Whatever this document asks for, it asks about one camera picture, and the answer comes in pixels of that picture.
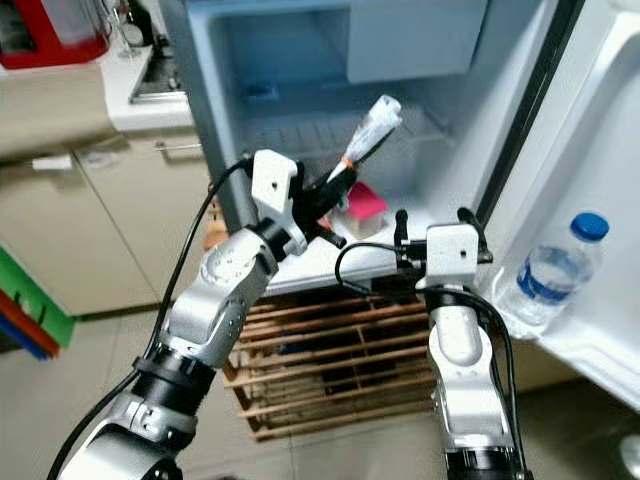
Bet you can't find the dark grey fridge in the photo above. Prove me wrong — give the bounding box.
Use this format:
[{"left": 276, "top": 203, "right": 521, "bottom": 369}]
[{"left": 160, "top": 0, "right": 579, "bottom": 298}]

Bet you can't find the clear plastic packet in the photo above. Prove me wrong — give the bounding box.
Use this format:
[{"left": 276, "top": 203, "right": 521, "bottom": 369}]
[{"left": 325, "top": 95, "right": 404, "bottom": 186}]

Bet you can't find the brown wooden slat rack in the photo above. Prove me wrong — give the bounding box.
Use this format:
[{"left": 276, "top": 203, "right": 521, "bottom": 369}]
[{"left": 205, "top": 218, "right": 449, "bottom": 443}]

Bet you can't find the white paper label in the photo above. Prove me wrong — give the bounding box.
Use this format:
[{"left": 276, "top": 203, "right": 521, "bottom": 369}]
[
  {"left": 84, "top": 149, "right": 123, "bottom": 167},
  {"left": 31, "top": 154, "right": 67, "bottom": 172}
]

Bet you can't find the metal cabinet bar handle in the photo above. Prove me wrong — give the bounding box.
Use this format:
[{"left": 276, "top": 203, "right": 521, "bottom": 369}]
[{"left": 154, "top": 139, "right": 213, "bottom": 153}]

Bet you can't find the orange plastic crate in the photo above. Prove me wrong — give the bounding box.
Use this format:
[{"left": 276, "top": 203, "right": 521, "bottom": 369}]
[{"left": 0, "top": 290, "right": 63, "bottom": 358}]

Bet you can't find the red coffee machine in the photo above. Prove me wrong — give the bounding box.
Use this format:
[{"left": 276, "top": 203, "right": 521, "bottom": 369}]
[{"left": 0, "top": 0, "right": 111, "bottom": 71}]

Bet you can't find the clear water bottle blue cap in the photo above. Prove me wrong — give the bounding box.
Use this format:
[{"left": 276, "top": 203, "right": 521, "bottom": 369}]
[{"left": 500, "top": 212, "right": 611, "bottom": 328}]

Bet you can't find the pink red food pack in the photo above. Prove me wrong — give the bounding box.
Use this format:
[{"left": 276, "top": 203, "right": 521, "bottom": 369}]
[{"left": 335, "top": 182, "right": 387, "bottom": 221}]

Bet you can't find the black gas stove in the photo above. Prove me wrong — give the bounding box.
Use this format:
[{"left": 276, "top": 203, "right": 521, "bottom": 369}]
[{"left": 128, "top": 40, "right": 193, "bottom": 104}]

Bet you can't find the grey freezer compartment flap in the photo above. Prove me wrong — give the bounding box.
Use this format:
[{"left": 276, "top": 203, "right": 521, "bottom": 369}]
[{"left": 345, "top": 0, "right": 491, "bottom": 85}]

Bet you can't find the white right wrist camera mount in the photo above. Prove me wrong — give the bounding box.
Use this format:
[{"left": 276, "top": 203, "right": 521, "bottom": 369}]
[{"left": 422, "top": 223, "right": 483, "bottom": 293}]

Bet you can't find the green plastic crate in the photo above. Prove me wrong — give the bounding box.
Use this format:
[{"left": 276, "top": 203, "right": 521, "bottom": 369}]
[{"left": 0, "top": 248, "right": 78, "bottom": 348}]

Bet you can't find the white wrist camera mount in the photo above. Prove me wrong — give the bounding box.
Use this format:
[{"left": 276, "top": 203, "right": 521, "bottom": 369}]
[
  {"left": 250, "top": 150, "right": 311, "bottom": 258},
  {"left": 422, "top": 223, "right": 483, "bottom": 293}
]

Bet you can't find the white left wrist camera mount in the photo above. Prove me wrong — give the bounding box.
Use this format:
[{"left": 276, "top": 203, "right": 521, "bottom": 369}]
[{"left": 250, "top": 150, "right": 311, "bottom": 258}]

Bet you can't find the clear wine glass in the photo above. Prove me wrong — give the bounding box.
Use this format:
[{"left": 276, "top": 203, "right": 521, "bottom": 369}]
[{"left": 115, "top": 0, "right": 143, "bottom": 48}]

